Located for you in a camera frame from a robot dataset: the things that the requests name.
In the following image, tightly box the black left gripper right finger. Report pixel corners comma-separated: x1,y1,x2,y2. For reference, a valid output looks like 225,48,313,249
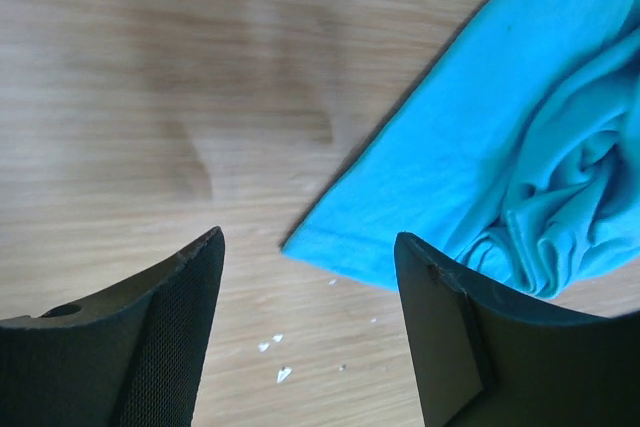
394,233,639,426

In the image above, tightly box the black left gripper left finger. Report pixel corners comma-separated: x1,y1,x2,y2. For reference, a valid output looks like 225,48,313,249
1,227,225,426

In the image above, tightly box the blue t shirt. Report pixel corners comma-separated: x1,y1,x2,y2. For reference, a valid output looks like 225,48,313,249
282,0,639,298

